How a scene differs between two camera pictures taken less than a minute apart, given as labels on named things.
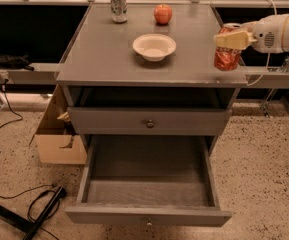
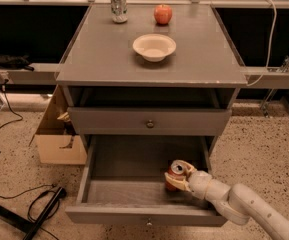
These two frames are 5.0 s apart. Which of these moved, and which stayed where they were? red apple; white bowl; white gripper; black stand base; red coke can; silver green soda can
Moved: white gripper; red coke can
Stayed: red apple; white bowl; black stand base; silver green soda can
